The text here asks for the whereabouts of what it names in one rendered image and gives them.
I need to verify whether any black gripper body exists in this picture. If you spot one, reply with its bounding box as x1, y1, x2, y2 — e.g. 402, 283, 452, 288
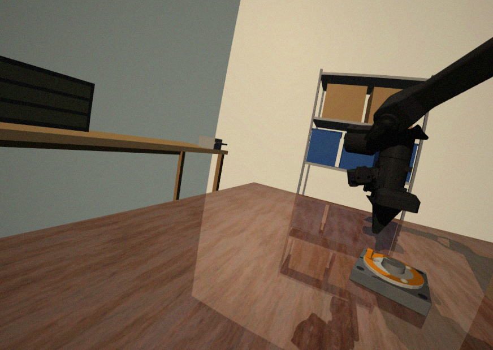
363, 157, 421, 213

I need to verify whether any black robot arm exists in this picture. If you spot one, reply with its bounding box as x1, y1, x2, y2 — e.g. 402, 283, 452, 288
344, 37, 493, 188

